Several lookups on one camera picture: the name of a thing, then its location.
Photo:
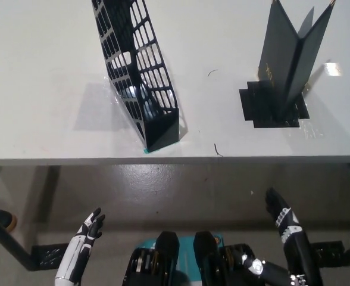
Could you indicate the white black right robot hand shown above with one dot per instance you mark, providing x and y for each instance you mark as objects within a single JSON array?
[{"x": 291, "y": 232}]

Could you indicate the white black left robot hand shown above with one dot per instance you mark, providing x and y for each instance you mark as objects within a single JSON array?
[{"x": 73, "y": 256}]

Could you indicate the black robot body block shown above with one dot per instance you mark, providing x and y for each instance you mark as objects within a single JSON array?
[
  {"x": 210, "y": 259},
  {"x": 154, "y": 262}
]

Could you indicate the black mesh file shelf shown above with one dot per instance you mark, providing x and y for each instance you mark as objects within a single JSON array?
[{"x": 160, "y": 131}]

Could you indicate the black metal table leg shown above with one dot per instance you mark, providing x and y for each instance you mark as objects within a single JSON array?
[{"x": 11, "y": 242}]

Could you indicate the dark shoe with tan sole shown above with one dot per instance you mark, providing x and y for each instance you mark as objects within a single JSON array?
[{"x": 2, "y": 219}]

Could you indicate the teal tape strip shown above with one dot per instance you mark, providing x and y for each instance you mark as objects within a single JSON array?
[{"x": 147, "y": 151}]

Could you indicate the black tape patch on table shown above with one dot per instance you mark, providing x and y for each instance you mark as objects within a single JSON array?
[{"x": 253, "y": 104}]

